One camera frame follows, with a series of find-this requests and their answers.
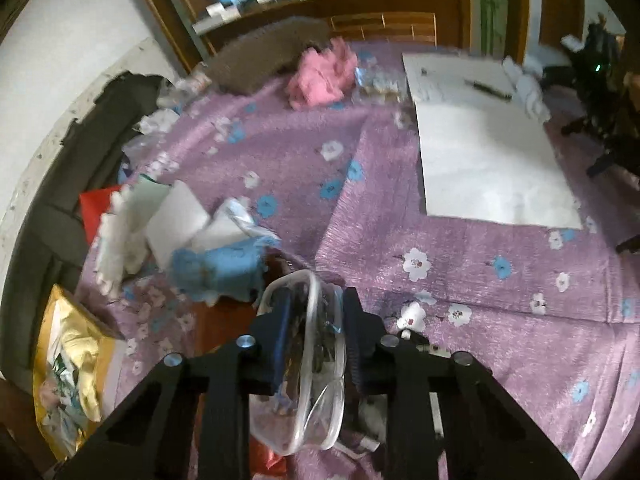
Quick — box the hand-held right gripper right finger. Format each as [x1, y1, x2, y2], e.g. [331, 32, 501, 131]
[341, 287, 581, 480]

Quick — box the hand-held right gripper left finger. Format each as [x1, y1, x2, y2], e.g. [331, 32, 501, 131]
[50, 287, 296, 480]

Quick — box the clear plastic container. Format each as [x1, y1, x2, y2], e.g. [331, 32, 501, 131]
[250, 269, 347, 456]

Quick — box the blue soft cloth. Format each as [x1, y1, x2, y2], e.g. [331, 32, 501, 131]
[167, 237, 281, 303]

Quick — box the yellow cardboard box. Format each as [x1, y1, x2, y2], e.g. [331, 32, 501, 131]
[32, 284, 128, 463]

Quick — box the white soft cloth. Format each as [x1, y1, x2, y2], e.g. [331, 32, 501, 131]
[95, 182, 173, 296]

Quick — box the red packet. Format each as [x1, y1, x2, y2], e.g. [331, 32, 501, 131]
[192, 255, 291, 480]

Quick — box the purple floral bedsheet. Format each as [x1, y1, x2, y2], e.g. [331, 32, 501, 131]
[75, 42, 640, 480]

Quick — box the white label pouch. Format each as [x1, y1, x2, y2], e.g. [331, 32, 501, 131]
[192, 197, 273, 253]

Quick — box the white blank paper sheet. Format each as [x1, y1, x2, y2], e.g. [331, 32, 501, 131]
[414, 100, 585, 231]

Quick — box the red plastic bag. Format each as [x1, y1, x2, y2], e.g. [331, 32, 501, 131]
[79, 186, 123, 246]

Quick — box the white plastic bag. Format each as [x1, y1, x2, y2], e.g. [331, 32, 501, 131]
[137, 107, 181, 136]

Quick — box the pink cloth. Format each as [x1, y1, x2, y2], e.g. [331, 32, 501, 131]
[286, 37, 360, 111]

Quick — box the clear plastic wrapper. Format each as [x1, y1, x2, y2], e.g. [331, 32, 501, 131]
[355, 57, 406, 106]

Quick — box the clear plastic bag with toys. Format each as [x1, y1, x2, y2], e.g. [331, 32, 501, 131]
[172, 62, 213, 96]

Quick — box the black suitcase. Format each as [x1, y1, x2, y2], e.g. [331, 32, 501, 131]
[2, 72, 171, 396]

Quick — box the white printed paper sheet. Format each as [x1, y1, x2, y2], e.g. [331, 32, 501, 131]
[402, 52, 516, 106]

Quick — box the brown towel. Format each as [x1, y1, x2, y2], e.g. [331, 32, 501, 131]
[205, 16, 333, 95]

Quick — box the black pen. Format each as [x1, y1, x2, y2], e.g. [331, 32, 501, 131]
[462, 79, 513, 101]

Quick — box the white crumpled cloth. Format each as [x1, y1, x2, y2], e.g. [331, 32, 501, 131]
[501, 56, 552, 122]

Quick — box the wooden cabinet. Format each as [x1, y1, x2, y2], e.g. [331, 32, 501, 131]
[125, 0, 473, 73]

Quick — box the white flat box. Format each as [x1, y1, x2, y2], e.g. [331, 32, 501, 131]
[192, 4, 241, 36]

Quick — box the black tripod rig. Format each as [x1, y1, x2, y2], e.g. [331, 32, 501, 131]
[540, 20, 640, 181]

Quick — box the wooden door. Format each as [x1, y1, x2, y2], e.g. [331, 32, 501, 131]
[537, 0, 586, 53]

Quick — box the green bamboo wall decoration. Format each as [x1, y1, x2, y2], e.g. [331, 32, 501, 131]
[475, 0, 518, 58]

